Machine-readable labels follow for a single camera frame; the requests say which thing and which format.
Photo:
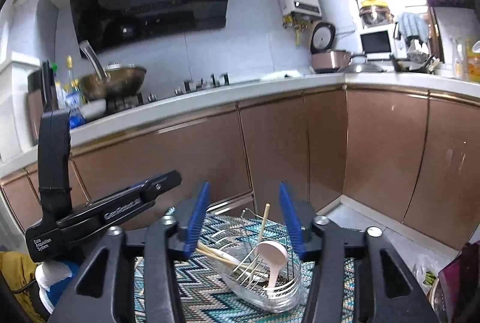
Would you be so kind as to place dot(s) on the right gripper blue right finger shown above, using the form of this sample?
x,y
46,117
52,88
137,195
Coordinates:
x,y
290,212

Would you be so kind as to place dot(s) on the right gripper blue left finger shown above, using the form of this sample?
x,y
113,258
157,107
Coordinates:
x,y
193,217

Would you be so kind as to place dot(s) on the bamboo chopstick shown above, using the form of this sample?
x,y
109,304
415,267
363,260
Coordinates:
x,y
263,222
249,270
216,254

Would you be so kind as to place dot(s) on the pink ceramic spoon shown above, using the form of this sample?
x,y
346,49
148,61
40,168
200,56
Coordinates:
x,y
275,256

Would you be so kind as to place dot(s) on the wire utensil holder basket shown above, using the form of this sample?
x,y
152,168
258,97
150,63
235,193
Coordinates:
x,y
237,236

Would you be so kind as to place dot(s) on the blue white gloved left hand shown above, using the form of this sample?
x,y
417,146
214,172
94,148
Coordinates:
x,y
53,277

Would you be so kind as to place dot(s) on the yellow jacket sleeve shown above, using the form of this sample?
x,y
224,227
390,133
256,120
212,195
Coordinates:
x,y
19,270

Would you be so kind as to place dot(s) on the zigzag patterned table mat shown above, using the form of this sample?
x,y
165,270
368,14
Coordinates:
x,y
204,295

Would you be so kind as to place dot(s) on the white cabinet appliance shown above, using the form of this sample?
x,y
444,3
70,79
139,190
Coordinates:
x,y
16,133

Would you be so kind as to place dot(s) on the white bowl on stove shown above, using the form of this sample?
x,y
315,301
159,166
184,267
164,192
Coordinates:
x,y
93,110

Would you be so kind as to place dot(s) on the blue label bottle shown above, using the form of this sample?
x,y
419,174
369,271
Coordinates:
x,y
74,98

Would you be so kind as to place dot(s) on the copper electric kettle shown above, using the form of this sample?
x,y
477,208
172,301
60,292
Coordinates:
x,y
41,96

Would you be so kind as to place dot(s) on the black gas stove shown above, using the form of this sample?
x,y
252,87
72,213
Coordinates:
x,y
120,104

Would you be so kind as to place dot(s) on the steel pot lid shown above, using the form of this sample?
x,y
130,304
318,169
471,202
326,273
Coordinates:
x,y
359,64

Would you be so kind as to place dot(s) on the pink rice cooker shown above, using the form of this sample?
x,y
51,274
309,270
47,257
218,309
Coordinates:
x,y
324,58

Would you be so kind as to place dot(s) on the white microwave oven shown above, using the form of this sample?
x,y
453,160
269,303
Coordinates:
x,y
378,42

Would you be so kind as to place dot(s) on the yellow oil bottle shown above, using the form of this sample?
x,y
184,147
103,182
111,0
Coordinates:
x,y
472,62

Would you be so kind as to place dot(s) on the brass wok with handle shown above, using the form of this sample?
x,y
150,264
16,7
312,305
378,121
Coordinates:
x,y
113,81

